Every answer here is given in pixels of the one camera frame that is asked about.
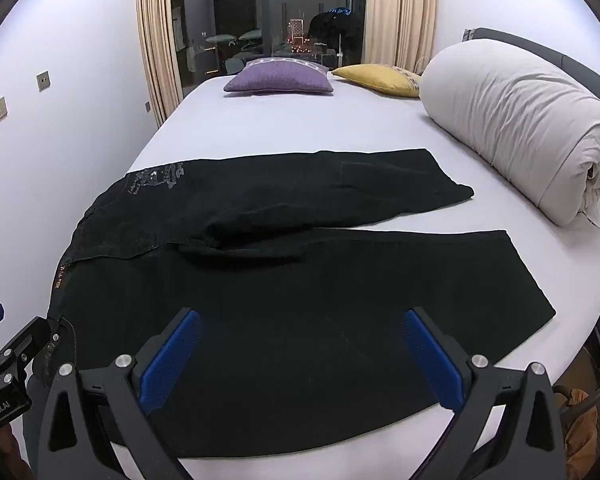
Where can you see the yellow pillow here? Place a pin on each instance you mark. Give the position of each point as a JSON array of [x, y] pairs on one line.
[[377, 77]]

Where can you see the beige curtain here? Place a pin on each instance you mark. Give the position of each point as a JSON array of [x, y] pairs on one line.
[[400, 12], [157, 40]]

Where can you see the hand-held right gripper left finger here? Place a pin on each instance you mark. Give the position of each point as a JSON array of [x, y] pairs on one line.
[[172, 355]]

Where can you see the white bed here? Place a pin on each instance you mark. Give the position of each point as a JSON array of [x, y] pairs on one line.
[[290, 125]]

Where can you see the dark glass window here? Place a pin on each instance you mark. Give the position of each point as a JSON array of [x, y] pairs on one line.
[[265, 15]]

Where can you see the dark mesh basket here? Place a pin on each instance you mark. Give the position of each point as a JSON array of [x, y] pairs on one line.
[[592, 405]]

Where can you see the black pants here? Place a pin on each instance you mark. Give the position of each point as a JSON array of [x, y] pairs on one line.
[[260, 260]]

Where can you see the orange cloth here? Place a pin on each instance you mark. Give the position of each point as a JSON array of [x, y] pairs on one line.
[[577, 422]]

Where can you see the purple pillow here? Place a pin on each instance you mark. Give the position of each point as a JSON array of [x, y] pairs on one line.
[[279, 79]]

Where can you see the rolled beige duvet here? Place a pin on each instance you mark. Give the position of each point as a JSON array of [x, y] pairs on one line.
[[520, 125]]

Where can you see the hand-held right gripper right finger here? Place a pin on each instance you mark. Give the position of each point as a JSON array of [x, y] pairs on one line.
[[430, 355]]

